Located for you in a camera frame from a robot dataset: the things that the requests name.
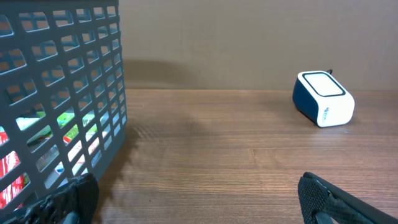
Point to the red snack pack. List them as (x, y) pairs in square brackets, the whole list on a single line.
[(13, 179)]

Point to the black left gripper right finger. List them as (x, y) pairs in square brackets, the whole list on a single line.
[(323, 202)]

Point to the white blue barcode scanner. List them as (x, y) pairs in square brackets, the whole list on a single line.
[(322, 99)]

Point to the green snack packet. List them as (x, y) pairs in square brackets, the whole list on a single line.
[(25, 122)]

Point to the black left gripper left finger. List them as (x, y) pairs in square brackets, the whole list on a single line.
[(74, 202)]

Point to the dark grey plastic basket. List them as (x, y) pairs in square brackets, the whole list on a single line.
[(58, 56)]

